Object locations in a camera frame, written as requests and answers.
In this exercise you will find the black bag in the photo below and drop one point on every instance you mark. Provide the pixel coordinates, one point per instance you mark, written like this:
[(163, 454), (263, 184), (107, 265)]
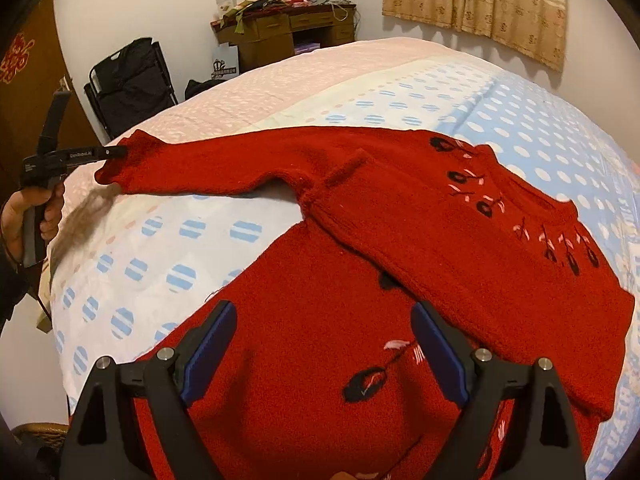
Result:
[(199, 89)]

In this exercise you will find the wicker basket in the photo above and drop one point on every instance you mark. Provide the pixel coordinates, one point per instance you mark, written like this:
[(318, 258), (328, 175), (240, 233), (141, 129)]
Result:
[(42, 435)]

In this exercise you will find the polka dot bed blanket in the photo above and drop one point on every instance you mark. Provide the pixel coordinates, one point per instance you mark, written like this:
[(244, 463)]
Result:
[(350, 105)]

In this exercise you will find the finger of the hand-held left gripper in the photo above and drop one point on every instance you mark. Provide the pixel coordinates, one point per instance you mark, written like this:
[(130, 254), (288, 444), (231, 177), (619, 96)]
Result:
[(114, 152)]

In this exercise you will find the white printed paper bag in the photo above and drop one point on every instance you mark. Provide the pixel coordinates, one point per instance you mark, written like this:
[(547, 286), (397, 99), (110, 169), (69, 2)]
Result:
[(225, 62)]

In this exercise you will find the colourful patterned cloth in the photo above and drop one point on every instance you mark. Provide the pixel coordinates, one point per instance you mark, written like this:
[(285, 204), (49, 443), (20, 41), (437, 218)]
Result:
[(252, 5)]

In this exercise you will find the red knot decoration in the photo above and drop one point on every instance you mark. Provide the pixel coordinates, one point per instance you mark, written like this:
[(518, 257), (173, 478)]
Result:
[(15, 60)]

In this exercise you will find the brown wooden desk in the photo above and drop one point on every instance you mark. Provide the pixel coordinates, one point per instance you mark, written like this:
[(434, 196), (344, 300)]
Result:
[(272, 27)]

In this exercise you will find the brown wooden door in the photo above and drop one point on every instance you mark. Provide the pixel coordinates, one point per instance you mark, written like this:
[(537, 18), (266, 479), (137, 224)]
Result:
[(45, 60)]

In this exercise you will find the white paper card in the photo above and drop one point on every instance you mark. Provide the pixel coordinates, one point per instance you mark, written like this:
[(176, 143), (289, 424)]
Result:
[(224, 2)]

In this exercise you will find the beige patterned curtain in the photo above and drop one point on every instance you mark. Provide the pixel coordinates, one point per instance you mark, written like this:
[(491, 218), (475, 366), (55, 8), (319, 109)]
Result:
[(475, 5)]

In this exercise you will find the black folding chair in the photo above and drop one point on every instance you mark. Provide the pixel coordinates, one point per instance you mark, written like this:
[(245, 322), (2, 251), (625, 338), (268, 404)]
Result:
[(132, 85)]

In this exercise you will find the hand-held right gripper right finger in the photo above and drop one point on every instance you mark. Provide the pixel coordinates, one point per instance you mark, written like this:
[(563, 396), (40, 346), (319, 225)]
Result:
[(440, 355)]

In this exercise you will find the purple box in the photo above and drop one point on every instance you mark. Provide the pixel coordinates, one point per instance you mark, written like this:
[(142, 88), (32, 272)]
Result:
[(306, 47)]

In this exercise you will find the person's left hand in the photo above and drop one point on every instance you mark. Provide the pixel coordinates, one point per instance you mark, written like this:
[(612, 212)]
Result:
[(12, 225)]

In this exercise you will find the red fleece towel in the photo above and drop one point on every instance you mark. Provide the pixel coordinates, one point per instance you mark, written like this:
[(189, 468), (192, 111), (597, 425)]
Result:
[(425, 230)]

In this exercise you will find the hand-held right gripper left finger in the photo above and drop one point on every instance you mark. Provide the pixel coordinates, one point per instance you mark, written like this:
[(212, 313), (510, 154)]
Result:
[(212, 355)]

